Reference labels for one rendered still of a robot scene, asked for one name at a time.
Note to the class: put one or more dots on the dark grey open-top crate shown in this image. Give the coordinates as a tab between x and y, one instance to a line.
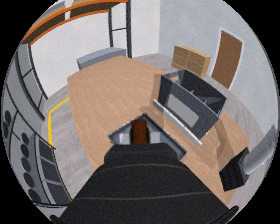
190	110

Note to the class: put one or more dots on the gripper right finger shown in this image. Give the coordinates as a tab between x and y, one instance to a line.
154	136

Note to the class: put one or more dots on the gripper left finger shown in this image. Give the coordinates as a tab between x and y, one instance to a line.
125	138

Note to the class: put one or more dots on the brown bottle with cream label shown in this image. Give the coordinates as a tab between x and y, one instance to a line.
139	131

